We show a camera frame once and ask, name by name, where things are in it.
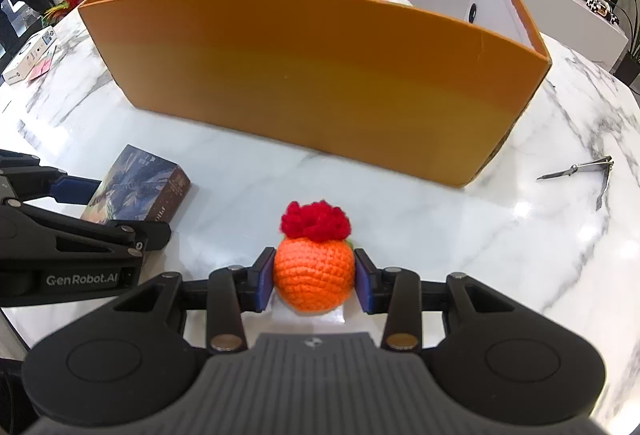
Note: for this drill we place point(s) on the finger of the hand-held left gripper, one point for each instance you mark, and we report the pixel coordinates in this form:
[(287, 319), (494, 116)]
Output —
[(100, 235), (75, 191)]

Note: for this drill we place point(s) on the cow figurines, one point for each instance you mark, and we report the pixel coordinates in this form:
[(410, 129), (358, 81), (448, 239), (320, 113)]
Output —
[(602, 7)]

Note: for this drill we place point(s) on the orange cardboard box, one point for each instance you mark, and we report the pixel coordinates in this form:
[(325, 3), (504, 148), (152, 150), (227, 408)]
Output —
[(300, 80)]

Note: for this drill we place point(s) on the red green feather toy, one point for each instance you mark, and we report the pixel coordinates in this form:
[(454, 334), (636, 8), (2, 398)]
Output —
[(67, 5)]

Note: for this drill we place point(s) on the pink sticky notes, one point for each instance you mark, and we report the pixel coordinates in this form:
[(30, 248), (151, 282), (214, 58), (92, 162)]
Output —
[(41, 67)]

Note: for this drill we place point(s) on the orange crochet fruit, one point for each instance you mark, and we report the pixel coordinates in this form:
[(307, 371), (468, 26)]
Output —
[(312, 275)]

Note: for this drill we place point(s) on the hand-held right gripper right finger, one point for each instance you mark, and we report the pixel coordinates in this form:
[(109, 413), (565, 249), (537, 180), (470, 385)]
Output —
[(367, 285)]

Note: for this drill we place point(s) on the metal nail clipper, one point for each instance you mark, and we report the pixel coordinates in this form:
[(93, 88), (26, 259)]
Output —
[(575, 168)]

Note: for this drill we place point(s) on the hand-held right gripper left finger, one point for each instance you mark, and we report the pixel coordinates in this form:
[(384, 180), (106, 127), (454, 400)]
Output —
[(262, 282)]

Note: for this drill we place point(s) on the potted long-leaf plant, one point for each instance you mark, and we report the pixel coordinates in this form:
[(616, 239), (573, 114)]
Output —
[(631, 30)]

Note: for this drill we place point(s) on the white flat box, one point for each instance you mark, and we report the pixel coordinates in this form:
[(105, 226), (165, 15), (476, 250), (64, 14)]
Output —
[(30, 57)]

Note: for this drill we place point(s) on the printed card box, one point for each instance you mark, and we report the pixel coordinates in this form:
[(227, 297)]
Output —
[(135, 185)]

